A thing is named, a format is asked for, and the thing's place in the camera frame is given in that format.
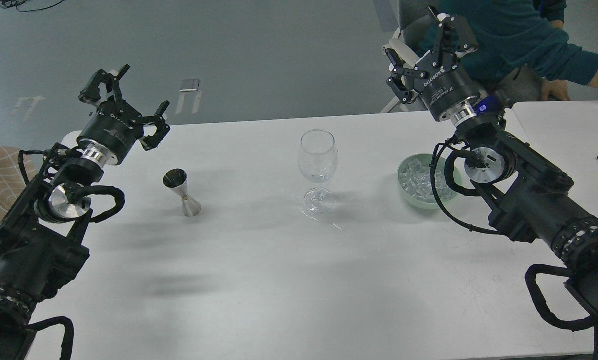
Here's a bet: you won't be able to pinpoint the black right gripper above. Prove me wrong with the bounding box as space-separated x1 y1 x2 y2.
383 6 486 122

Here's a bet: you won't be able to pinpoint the black floor cables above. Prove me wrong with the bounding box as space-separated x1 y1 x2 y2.
0 0 65 21

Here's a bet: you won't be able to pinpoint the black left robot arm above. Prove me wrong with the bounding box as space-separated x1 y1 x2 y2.
0 64 169 360

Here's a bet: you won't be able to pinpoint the person in teal sweater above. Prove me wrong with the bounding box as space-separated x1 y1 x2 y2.
438 0 598 103

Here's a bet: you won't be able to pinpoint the white office chair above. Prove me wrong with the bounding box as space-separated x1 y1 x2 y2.
380 0 442 114

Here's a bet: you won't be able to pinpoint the clear wine glass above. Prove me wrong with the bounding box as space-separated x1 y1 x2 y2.
297 129 338 214

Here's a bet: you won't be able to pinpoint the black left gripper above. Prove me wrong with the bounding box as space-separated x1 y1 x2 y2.
78 64 170 166

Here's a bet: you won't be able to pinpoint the green bowl of ice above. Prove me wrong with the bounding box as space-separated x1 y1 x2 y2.
397 153 458 211

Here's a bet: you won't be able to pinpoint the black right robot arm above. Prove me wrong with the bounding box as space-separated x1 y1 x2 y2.
384 6 598 359

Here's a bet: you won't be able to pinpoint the steel double jigger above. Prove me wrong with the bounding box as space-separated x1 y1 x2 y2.
162 168 201 217

